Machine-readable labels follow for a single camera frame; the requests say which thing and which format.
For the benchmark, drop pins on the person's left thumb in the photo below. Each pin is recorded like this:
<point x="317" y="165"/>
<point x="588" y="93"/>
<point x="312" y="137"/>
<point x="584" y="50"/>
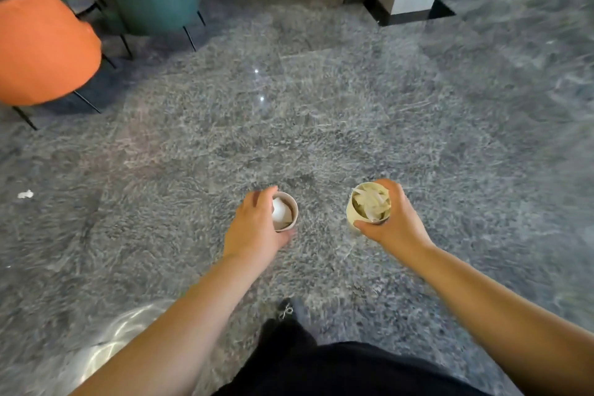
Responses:
<point x="284" y="235"/>

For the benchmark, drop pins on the person's black shoe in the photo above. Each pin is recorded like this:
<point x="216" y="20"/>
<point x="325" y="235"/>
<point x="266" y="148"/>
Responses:
<point x="292" y="310"/>

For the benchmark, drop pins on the orange upholstered chair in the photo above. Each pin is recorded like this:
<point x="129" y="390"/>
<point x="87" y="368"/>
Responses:
<point x="44" y="52"/>

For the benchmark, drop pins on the brown paper cup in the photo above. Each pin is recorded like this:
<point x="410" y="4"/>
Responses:
<point x="292" y="212"/>

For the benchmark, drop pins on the small white paper scrap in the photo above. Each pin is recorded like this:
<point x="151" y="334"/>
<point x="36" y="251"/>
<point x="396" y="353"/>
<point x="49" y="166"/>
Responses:
<point x="25" y="194"/>

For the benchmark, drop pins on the person's right thumb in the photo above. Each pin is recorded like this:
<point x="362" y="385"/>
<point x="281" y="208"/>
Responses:
<point x="369" y="226"/>

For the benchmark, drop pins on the person's right hand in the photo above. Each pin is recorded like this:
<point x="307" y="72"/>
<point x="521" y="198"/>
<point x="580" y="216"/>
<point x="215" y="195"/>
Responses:
<point x="403" y="228"/>

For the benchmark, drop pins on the person's right forearm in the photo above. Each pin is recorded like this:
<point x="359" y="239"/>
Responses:
<point x="501" y="321"/>

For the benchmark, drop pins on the person's black trousers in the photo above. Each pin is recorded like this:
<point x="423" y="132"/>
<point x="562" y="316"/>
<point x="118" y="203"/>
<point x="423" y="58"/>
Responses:
<point x="325" y="368"/>

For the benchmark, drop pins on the cream paper cup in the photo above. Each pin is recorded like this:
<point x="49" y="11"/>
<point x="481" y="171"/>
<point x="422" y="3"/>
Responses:
<point x="351" y="217"/>

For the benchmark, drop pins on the paper scraps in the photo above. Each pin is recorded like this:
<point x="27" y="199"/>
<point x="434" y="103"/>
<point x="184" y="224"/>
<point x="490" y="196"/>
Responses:
<point x="371" y="204"/>

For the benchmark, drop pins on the person's left forearm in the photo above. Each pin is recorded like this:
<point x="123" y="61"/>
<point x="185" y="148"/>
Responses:
<point x="185" y="330"/>

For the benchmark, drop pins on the person's left hand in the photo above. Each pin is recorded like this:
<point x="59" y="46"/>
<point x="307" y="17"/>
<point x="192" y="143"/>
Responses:
<point x="248" y="233"/>

